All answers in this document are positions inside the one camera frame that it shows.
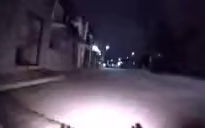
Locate row of street lamps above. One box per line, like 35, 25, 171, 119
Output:
91, 43, 136, 68

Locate robot's own part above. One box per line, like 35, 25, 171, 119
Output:
131, 122, 143, 128
60, 123, 72, 128

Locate dark trees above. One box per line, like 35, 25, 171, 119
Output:
136, 0, 205, 80

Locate raised pavement with kerb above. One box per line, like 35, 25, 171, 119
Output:
0, 69, 68, 93

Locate grey asphalt road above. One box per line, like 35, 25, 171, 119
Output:
0, 67, 205, 128

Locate row of buildings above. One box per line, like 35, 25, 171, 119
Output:
0, 0, 104, 77

